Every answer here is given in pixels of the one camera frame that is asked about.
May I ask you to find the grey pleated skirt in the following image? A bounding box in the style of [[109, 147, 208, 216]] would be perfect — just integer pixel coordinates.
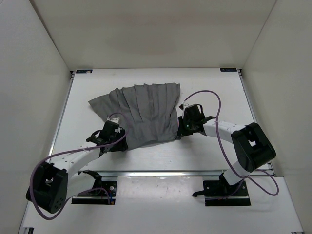
[[88, 83, 180, 150]]

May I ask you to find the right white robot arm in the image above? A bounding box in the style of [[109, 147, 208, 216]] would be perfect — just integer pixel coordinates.
[[177, 104, 276, 195]]

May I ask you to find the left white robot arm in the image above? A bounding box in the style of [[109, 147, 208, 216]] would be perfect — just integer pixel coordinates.
[[26, 117, 128, 214]]

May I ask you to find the right blue corner label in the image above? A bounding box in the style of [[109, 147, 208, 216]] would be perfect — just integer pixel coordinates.
[[220, 68, 237, 72]]

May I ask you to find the blue corner label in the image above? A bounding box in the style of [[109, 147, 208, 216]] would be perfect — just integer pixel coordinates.
[[220, 68, 237, 72], [76, 69, 93, 74]]

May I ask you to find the left blue corner label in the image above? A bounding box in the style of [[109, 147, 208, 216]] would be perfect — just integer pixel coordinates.
[[76, 69, 93, 74]]

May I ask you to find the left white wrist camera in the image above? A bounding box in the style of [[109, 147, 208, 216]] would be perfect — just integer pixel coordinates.
[[107, 117, 120, 124]]

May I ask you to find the aluminium front table rail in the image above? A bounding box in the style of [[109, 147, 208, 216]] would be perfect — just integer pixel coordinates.
[[45, 170, 275, 177]]

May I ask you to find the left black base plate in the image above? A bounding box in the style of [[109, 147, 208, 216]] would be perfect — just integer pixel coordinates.
[[71, 176, 117, 205]]

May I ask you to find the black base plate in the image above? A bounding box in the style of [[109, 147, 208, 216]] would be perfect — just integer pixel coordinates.
[[192, 180, 251, 207], [71, 176, 117, 205]]

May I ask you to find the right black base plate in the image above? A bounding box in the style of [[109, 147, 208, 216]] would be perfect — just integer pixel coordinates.
[[192, 180, 251, 207]]

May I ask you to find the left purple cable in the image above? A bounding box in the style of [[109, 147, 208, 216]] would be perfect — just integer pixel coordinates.
[[28, 112, 130, 221]]

